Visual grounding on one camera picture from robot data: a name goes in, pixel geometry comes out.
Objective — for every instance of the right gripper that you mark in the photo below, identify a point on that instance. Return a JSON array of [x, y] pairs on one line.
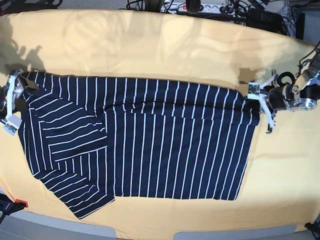
[[12, 90]]

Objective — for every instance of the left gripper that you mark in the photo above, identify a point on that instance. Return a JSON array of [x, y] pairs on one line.
[[277, 94]]

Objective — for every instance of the navy white striped T-shirt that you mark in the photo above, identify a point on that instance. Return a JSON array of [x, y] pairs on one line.
[[92, 139]]

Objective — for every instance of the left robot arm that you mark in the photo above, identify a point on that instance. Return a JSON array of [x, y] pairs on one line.
[[306, 89]]

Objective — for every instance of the black power adapter box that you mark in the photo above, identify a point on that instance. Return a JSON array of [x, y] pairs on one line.
[[260, 18]]

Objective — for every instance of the yellow table cloth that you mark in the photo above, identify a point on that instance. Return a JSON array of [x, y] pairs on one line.
[[281, 184]]

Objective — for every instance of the blue red table clamp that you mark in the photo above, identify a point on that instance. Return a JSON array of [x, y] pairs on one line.
[[8, 206]]

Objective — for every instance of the white power strip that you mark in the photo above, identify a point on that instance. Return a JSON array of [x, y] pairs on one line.
[[181, 7]]

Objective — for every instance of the grey chair back right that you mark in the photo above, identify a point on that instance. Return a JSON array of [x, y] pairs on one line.
[[238, 234]]

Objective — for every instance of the grey chair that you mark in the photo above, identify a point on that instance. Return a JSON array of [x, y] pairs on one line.
[[13, 228], [238, 234]]

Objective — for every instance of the black right table clamp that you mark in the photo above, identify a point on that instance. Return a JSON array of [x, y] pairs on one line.
[[314, 228]]

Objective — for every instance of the grey chair back left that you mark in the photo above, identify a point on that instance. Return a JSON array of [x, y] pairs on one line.
[[13, 228]]

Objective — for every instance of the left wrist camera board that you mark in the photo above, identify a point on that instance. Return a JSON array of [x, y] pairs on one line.
[[253, 91]]

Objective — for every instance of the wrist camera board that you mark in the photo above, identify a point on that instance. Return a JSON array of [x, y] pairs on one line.
[[11, 124], [253, 91]]

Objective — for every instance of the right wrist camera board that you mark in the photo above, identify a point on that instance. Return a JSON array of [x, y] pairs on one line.
[[11, 124]]

